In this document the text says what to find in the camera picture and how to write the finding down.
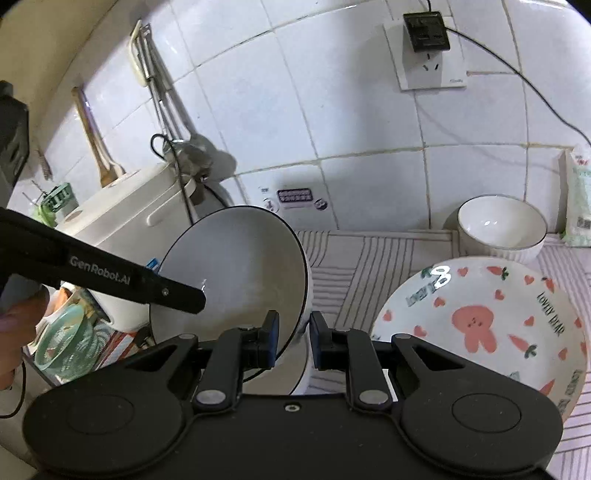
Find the wall sticker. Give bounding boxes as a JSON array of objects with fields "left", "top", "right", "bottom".
[{"left": 260, "top": 186, "right": 330, "bottom": 213}]

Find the small white bowl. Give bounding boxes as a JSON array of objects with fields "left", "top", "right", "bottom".
[
  {"left": 149, "top": 206, "right": 315, "bottom": 385},
  {"left": 243, "top": 339, "right": 313, "bottom": 397},
  {"left": 457, "top": 194, "right": 549, "bottom": 265}
]

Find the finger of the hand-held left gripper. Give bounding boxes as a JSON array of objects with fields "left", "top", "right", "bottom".
[{"left": 0, "top": 207, "right": 208, "bottom": 315}]

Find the hanging metal ladle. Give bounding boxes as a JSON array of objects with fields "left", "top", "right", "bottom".
[{"left": 128, "top": 20, "right": 219, "bottom": 205}]

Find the striped white tablecloth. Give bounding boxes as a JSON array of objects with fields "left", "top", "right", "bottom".
[{"left": 285, "top": 228, "right": 591, "bottom": 480}]

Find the black rice cooker cable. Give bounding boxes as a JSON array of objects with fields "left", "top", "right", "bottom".
[{"left": 150, "top": 133, "right": 234, "bottom": 223}]

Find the person's left hand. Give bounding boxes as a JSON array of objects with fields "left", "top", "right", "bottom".
[{"left": 0, "top": 288, "right": 49, "bottom": 391}]

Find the green hanging brush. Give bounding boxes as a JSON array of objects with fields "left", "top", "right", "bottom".
[{"left": 36, "top": 182, "right": 75, "bottom": 223}]

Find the pink rabbit plate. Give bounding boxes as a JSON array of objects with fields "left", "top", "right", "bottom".
[{"left": 371, "top": 257, "right": 585, "bottom": 417}]

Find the wooden spatula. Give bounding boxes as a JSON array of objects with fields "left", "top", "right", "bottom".
[{"left": 71, "top": 87, "right": 126, "bottom": 188}]

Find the black charger cable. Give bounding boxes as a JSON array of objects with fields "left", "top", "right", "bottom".
[{"left": 444, "top": 27, "right": 591, "bottom": 145}]

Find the black charger plug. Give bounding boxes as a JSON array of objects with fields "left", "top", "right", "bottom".
[{"left": 403, "top": 12, "right": 451, "bottom": 52}]

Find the green plastic colander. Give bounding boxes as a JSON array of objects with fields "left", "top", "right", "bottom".
[{"left": 34, "top": 304, "right": 112, "bottom": 385}]

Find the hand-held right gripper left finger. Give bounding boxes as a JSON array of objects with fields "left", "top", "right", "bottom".
[{"left": 124, "top": 310, "right": 281, "bottom": 414}]

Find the white rice cooker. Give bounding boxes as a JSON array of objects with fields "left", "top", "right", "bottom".
[{"left": 54, "top": 163, "right": 232, "bottom": 334}]

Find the red striped cloth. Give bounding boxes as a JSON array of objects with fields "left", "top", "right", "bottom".
[{"left": 98, "top": 329, "right": 154, "bottom": 371}]

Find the white wall socket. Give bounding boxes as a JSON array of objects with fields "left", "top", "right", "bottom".
[{"left": 383, "top": 20, "right": 468, "bottom": 92}]

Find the white salt bag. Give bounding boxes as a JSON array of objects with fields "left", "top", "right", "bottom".
[{"left": 560, "top": 142, "right": 591, "bottom": 248}]

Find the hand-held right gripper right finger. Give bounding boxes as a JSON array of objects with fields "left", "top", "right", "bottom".
[{"left": 309, "top": 311, "right": 468, "bottom": 412}]

